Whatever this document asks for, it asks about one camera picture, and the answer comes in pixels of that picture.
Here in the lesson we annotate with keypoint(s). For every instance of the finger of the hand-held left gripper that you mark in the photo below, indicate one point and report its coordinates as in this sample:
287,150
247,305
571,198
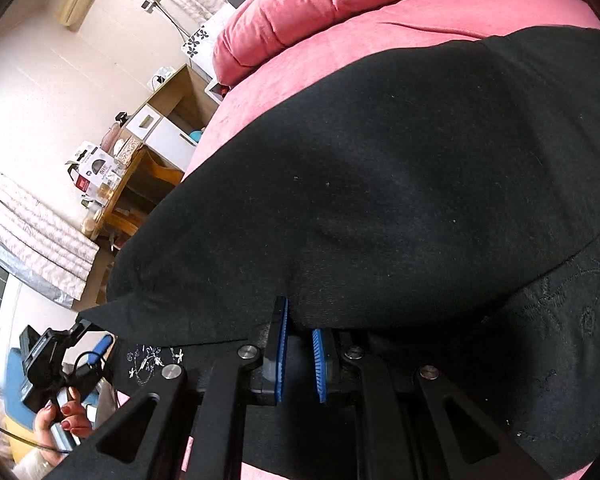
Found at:
77,332
104,347

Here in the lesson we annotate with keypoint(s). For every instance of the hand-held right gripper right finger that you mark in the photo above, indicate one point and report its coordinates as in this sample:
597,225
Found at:
320,365

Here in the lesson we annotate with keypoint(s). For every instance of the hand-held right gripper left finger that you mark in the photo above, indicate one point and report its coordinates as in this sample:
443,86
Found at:
280,350

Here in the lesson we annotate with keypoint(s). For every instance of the black pants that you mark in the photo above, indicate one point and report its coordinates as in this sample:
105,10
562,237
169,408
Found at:
380,185

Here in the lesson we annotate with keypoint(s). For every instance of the person's left forearm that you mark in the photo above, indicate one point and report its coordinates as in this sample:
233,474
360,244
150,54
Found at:
30,465

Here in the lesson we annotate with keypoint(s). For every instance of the person's left hand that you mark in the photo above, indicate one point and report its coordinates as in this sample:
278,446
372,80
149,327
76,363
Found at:
77,417

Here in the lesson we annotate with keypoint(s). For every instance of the blue cloth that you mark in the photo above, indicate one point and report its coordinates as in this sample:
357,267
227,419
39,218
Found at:
17,375

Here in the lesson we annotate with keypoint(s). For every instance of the brown wooden shelf unit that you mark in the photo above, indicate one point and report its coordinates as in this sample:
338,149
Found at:
135,195

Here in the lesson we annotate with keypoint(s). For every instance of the red white black box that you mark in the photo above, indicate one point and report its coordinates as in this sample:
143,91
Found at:
95,167

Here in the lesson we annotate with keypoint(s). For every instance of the patterned tissue box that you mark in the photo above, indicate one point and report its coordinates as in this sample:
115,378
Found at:
129,147

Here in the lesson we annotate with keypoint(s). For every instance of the wood and white desk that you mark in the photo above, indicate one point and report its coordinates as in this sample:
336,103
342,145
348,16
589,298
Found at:
165,125

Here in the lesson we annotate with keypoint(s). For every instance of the teal bowl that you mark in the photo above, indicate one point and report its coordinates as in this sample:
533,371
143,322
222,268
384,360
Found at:
196,136

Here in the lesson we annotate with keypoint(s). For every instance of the white grey nightstand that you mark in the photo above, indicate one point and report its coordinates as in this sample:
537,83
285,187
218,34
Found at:
215,91

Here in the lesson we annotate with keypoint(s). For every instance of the pink bed sheet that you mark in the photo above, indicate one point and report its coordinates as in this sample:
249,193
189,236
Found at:
330,60

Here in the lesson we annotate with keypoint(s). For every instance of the white flower-print headboard panel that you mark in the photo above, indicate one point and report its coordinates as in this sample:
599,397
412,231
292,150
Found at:
202,40

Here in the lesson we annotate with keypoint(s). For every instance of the white power strip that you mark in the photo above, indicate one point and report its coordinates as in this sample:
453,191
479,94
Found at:
151,1

